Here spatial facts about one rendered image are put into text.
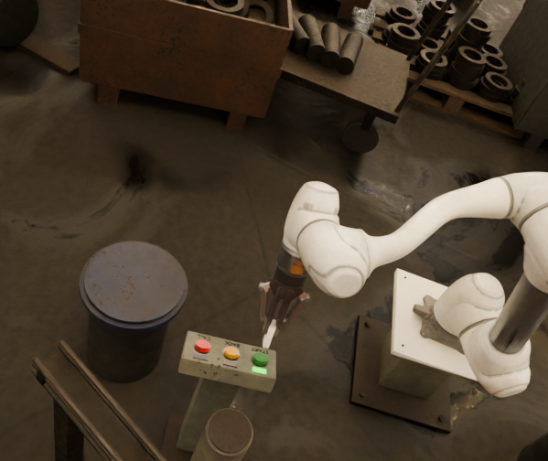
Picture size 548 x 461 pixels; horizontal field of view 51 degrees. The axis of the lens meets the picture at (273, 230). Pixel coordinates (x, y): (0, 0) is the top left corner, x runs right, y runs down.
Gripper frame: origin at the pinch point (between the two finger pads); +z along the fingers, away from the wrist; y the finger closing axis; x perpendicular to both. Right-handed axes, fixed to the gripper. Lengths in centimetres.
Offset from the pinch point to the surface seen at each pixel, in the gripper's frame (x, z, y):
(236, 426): -10.8, 21.8, -2.1
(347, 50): 194, -44, 28
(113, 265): 35, 15, -45
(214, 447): -16.0, 24.6, -6.5
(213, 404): 4.9, 31.5, -7.0
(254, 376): -5.2, 9.8, -0.9
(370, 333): 75, 43, 55
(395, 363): 49, 36, 58
